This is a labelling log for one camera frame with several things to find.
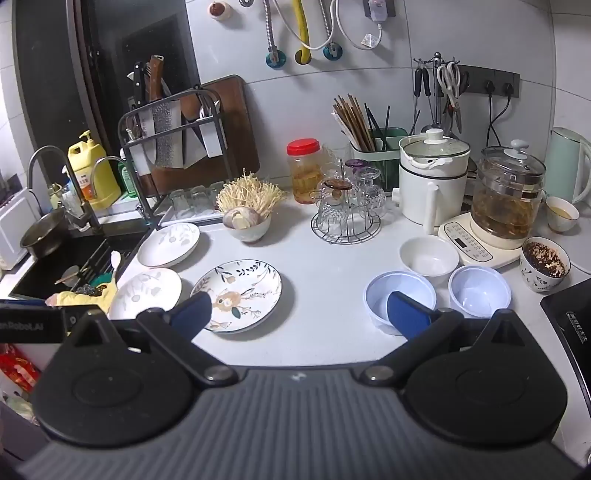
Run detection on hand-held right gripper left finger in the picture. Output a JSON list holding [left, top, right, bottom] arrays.
[[69, 292, 239, 387]]

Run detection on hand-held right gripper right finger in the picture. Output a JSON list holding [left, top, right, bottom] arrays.
[[359, 291, 532, 387]]

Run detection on pale blue plastic bowl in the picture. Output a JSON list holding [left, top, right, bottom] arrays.
[[448, 265, 512, 320], [364, 271, 437, 335]]

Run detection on white leaf pattern plate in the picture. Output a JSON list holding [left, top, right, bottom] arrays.
[[137, 223, 201, 268], [108, 268, 183, 321]]

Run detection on floral pattern plate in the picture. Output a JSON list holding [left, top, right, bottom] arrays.
[[190, 260, 282, 334]]

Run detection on plain white bowl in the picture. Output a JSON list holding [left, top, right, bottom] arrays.
[[399, 235, 460, 278]]

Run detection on red printed packet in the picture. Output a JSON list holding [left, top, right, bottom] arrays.
[[0, 344, 42, 398]]

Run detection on black kitchen sink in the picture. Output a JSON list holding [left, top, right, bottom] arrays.
[[9, 217, 153, 302]]

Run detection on yellow cloth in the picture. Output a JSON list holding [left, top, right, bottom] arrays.
[[46, 277, 119, 315]]

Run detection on dark metal pot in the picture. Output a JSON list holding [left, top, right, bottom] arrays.
[[19, 208, 70, 258]]

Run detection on white glass tray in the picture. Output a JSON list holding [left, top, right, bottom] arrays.
[[159, 203, 228, 228]]

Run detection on white bowl with vegetables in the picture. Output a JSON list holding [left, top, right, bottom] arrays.
[[223, 210, 271, 243]]

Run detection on white plastic box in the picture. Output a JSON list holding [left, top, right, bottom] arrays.
[[0, 188, 42, 271]]

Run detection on halved purple onion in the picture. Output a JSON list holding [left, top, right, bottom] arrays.
[[224, 207, 260, 230]]

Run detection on white electric cooking pot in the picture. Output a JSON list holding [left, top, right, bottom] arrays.
[[397, 128, 472, 234]]

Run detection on group of clear glass cups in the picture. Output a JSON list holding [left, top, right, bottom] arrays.
[[310, 159, 386, 227]]

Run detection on enoki mushroom bunch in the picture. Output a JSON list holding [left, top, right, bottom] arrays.
[[216, 168, 287, 219]]

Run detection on patterned bowl with grains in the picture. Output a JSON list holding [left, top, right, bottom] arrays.
[[520, 237, 571, 294]]

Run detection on chrome curved faucet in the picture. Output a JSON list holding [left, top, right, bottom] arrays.
[[90, 156, 155, 227]]

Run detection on green bottle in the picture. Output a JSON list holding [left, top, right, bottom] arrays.
[[117, 157, 140, 199]]

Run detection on grey tall faucet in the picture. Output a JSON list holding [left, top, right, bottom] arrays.
[[28, 146, 103, 235]]

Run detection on glass health kettle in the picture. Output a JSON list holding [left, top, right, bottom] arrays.
[[438, 140, 548, 271]]

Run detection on yellow detergent bottle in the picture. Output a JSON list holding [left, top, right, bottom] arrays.
[[68, 130, 122, 210]]

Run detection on black induction cooktop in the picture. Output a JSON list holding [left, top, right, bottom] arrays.
[[539, 277, 591, 365]]

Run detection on red lid plastic jar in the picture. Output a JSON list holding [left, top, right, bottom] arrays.
[[287, 138, 324, 205]]

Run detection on plain steel cleaver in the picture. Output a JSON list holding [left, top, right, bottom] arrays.
[[179, 90, 208, 168]]

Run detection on green chopstick holder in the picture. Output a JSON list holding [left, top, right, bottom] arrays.
[[349, 128, 408, 191]]

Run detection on white utensil holder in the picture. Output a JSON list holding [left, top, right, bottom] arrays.
[[198, 99, 228, 158]]

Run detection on white teacup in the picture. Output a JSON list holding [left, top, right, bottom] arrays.
[[546, 196, 580, 233]]

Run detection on patterned steel cleaver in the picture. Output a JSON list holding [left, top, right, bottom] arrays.
[[150, 102, 185, 169]]

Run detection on black knife rack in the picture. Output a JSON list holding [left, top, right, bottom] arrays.
[[117, 88, 227, 210]]

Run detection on dark wooden cutting board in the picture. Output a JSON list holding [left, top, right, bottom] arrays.
[[182, 75, 260, 175]]

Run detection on black chopsticks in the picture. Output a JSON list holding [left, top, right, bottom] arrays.
[[364, 104, 393, 145]]

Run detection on bundle of wooden chopsticks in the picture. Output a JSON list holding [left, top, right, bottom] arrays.
[[332, 95, 376, 152]]

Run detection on hanging utensil rack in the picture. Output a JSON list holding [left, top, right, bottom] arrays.
[[412, 53, 462, 136]]

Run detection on dark window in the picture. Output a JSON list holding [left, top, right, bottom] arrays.
[[11, 0, 201, 195]]

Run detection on wire cup rack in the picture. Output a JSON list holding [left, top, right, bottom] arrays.
[[310, 182, 382, 244]]

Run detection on black power cable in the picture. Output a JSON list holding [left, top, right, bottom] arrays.
[[485, 83, 514, 149]]

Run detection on white handle scissors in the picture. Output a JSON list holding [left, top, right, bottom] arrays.
[[436, 61, 463, 133]]

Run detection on black handle knife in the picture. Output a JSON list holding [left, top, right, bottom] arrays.
[[133, 61, 148, 110]]

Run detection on wooden handle knife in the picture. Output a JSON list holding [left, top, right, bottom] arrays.
[[147, 55, 165, 103]]

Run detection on black wall power strip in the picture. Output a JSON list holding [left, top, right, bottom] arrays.
[[455, 65, 521, 99]]

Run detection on white wall cable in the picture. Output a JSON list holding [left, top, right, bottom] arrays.
[[272, 0, 385, 51]]

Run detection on metal flexible hose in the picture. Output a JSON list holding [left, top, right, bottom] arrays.
[[262, 0, 281, 66], [322, 0, 343, 60]]

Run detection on yellow hose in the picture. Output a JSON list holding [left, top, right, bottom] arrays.
[[292, 0, 313, 64]]

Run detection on grey wall device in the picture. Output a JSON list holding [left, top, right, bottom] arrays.
[[362, 0, 397, 21]]

